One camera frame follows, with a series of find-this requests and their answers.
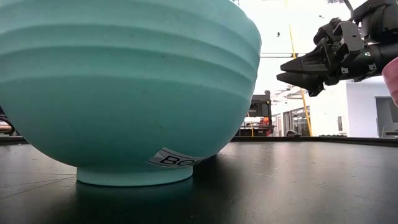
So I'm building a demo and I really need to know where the grey door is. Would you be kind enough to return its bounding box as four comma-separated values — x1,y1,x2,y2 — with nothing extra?
375,96,398,139

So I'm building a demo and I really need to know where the yellow hanging strap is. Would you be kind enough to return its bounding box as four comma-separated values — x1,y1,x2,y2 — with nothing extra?
284,0,313,137

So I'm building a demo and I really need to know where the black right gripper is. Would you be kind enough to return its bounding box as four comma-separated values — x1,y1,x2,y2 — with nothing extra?
275,37,386,98

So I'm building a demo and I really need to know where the black machine cart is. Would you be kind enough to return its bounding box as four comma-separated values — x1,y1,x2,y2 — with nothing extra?
234,90,276,138

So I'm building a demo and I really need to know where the teal ridged bowl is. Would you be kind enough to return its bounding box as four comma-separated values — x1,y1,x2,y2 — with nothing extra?
0,0,262,187

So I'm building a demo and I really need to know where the black and tan equipment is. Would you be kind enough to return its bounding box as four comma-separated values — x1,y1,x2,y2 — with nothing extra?
0,105,16,137

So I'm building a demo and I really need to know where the pink bowl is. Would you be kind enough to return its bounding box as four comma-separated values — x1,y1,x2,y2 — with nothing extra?
381,57,398,108

